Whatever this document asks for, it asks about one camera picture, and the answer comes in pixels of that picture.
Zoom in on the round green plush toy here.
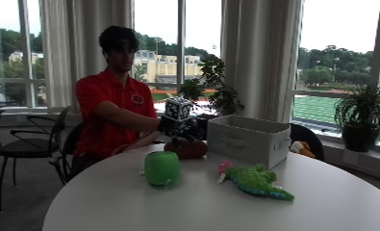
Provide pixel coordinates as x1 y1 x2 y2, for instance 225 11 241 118
139 150 182 187

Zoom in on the white fabric storage box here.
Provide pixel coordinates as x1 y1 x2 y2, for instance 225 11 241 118
206 114 294 169

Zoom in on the black round-backed chair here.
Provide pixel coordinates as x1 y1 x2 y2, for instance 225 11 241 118
288 122 327 163

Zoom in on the reddish brown plush toy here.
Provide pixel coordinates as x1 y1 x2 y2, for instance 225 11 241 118
162 139 209 161

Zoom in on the white curtain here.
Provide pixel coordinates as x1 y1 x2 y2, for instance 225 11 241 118
38 0 135 114
221 0 304 123

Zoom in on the the person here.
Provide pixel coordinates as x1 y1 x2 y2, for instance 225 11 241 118
68 25 207 181

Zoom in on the potted grass plant black pot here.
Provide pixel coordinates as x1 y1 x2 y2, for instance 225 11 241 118
332 84 380 153

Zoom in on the green crocodile plush toy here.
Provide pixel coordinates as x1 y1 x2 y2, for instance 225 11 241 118
218 164 295 202

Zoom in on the black armchair with thin legs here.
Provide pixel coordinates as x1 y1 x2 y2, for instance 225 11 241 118
0 105 74 214

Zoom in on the black chair of the person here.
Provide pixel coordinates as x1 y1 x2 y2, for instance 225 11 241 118
48 122 86 187

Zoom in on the orange and white plush toy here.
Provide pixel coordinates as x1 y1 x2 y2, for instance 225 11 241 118
290 141 316 159

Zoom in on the white cube of black markers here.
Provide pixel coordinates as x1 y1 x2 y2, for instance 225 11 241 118
163 96 194 122

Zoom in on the small pink plush toy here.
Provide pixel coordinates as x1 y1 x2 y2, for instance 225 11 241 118
217 160 234 175

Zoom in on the tall leafy potted plant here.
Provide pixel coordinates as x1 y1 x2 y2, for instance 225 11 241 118
178 54 246 120

